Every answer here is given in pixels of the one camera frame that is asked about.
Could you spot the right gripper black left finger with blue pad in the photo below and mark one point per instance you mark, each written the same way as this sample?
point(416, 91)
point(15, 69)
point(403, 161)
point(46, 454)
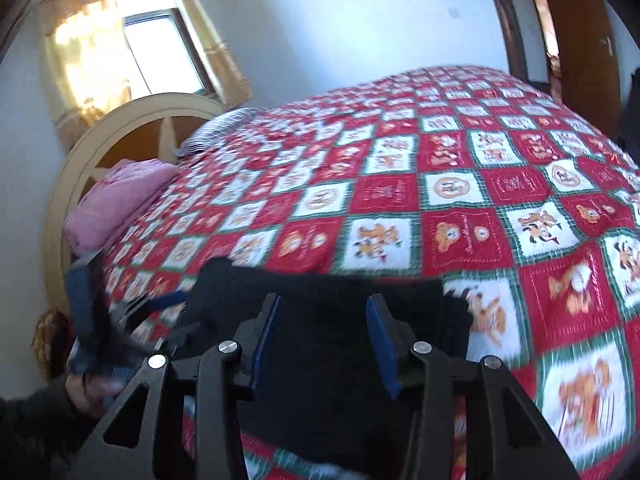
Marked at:
point(252, 336)

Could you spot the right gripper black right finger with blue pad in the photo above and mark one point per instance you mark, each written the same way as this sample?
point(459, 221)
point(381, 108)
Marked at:
point(390, 341)

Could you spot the black pants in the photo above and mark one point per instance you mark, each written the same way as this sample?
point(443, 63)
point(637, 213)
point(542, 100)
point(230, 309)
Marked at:
point(319, 393)

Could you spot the dark sleeved left forearm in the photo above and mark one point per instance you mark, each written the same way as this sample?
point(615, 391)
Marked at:
point(41, 434)

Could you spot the person's left hand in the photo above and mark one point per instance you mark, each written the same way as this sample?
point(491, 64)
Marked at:
point(92, 394)

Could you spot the pink folded blanket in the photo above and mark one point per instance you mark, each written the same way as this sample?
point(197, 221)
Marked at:
point(118, 199)

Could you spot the red patchwork cartoon bedspread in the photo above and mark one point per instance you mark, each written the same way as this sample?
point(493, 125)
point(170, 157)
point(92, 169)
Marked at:
point(463, 173)

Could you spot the cream and brown headboard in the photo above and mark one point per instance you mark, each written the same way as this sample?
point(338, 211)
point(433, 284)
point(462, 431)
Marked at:
point(146, 128)

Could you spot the striped pillow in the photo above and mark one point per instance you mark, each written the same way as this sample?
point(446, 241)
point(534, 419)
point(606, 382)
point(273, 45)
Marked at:
point(212, 133)

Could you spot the yellow right curtain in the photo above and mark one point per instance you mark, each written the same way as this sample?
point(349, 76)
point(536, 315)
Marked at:
point(230, 85)

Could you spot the yellow curtain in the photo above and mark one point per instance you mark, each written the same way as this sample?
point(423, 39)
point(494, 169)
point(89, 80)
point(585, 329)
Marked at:
point(82, 56)
point(230, 85)

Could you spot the yellow left curtain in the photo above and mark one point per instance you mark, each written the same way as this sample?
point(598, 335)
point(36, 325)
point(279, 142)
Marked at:
point(82, 56)

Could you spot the brown wooden door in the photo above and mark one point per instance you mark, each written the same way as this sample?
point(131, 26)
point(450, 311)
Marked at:
point(589, 69)

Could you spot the window with frame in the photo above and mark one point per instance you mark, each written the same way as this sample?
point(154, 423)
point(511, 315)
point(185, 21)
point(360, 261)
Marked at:
point(162, 57)

